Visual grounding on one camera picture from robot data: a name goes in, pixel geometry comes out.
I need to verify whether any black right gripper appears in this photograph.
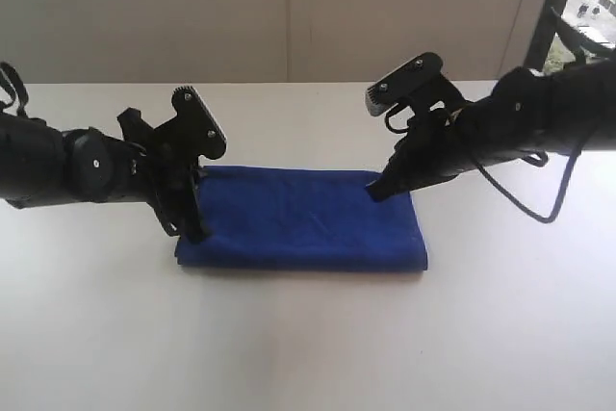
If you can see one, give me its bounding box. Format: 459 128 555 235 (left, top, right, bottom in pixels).
365 67 548 202

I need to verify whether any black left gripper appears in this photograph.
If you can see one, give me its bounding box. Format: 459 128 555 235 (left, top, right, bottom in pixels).
63 108 211 244

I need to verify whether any blue microfiber towel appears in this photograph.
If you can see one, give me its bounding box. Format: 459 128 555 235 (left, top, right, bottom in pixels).
175 166 428 273

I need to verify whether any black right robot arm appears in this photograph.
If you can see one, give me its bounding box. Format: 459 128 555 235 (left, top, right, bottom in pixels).
366 53 615 201

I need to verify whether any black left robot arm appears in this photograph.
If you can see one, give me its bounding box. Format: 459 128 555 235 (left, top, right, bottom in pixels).
1 108 211 244

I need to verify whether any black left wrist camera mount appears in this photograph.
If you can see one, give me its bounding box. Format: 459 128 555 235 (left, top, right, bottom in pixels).
154 86 227 163

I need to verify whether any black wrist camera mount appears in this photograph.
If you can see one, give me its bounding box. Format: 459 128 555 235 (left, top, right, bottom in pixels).
154 86 227 163
365 52 465 116

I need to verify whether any black camera cable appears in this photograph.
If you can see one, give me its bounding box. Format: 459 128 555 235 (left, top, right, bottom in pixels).
383 102 583 225

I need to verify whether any black velcro strap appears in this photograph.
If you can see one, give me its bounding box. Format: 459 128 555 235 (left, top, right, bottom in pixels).
0 62 29 118
551 6 616 64

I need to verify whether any black left velcro strap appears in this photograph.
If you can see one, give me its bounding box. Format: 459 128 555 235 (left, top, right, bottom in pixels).
0 62 29 118

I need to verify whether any black window frame post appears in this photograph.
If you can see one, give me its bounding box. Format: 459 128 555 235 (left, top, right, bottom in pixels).
523 0 567 70

